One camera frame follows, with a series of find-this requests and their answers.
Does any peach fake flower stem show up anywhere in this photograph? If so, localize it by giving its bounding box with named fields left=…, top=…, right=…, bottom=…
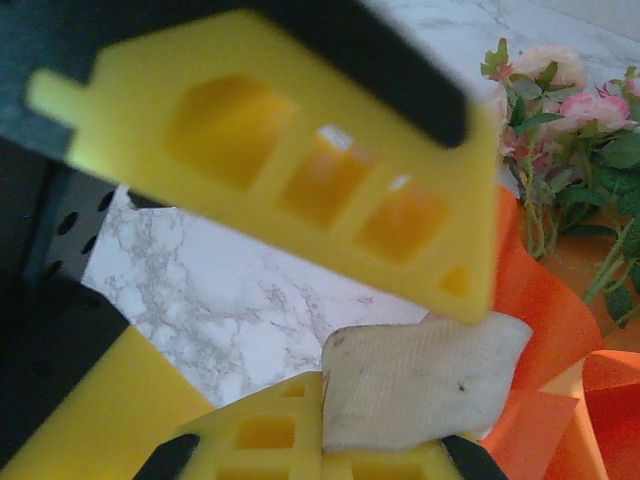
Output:
left=479, top=37, right=589, bottom=261

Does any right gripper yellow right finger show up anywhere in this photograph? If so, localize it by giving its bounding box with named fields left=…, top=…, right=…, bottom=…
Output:
left=322, top=432, right=509, bottom=480

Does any cream ribbon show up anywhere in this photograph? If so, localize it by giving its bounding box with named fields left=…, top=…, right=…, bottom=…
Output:
left=319, top=319, right=532, bottom=454

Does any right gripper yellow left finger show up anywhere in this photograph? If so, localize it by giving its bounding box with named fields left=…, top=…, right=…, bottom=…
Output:
left=134, top=372, right=324, bottom=480

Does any pink fake flower stem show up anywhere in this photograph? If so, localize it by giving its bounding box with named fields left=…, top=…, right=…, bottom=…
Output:
left=509, top=67, right=640, bottom=336

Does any orange wrapping paper sheet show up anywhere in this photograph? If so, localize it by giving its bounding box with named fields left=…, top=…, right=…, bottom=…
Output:
left=479, top=187, right=640, bottom=480

